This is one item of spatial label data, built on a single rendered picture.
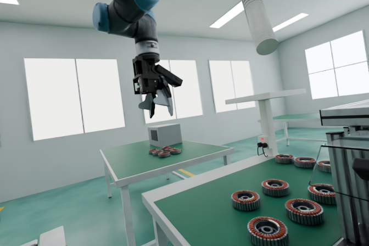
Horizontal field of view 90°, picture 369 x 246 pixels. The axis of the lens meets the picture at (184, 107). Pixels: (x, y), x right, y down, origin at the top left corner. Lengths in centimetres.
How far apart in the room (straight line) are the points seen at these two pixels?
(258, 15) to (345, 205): 144
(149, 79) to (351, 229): 68
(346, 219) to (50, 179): 453
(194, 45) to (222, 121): 242
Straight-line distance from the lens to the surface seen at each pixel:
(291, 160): 138
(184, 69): 536
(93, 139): 456
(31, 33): 500
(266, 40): 158
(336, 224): 83
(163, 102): 55
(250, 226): 70
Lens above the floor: 116
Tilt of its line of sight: 1 degrees up
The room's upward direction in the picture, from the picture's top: 8 degrees counter-clockwise
